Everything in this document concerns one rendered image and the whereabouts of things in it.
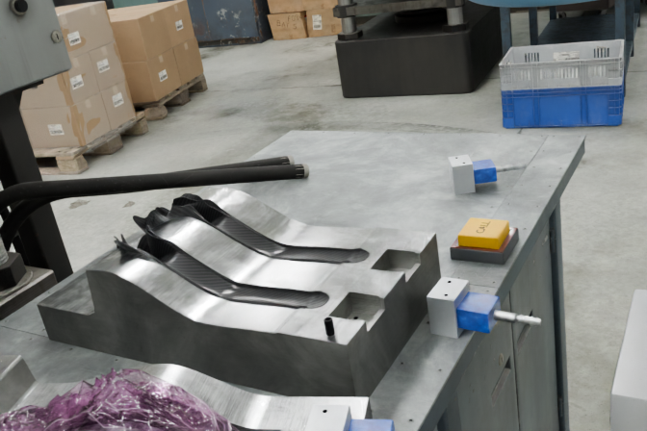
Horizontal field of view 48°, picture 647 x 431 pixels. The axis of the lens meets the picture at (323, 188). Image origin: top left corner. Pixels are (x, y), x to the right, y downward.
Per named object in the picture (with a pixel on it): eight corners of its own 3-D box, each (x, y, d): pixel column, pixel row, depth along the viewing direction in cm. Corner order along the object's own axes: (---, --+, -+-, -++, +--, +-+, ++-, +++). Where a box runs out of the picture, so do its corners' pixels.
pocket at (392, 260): (423, 277, 92) (420, 252, 90) (407, 299, 88) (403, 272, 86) (391, 273, 94) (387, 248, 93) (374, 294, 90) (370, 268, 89)
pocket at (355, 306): (388, 323, 83) (384, 296, 82) (369, 350, 79) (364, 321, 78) (353, 318, 86) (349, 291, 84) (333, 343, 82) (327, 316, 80)
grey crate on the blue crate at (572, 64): (626, 65, 392) (626, 38, 386) (621, 88, 358) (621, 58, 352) (512, 71, 418) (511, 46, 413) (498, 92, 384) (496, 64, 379)
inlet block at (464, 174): (523, 174, 130) (521, 146, 128) (530, 184, 126) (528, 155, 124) (451, 184, 131) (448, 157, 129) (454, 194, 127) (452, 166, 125)
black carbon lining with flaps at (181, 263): (377, 263, 94) (368, 196, 91) (318, 331, 81) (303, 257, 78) (175, 239, 112) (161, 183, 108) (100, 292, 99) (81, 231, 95)
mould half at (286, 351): (443, 291, 98) (432, 201, 93) (358, 414, 78) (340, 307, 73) (167, 254, 123) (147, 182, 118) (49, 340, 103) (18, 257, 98)
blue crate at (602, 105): (626, 102, 400) (626, 63, 391) (621, 127, 366) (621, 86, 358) (514, 106, 426) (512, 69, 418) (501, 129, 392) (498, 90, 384)
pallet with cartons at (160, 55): (208, 88, 601) (188, -2, 574) (162, 119, 530) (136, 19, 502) (87, 99, 639) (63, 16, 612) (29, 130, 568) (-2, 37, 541)
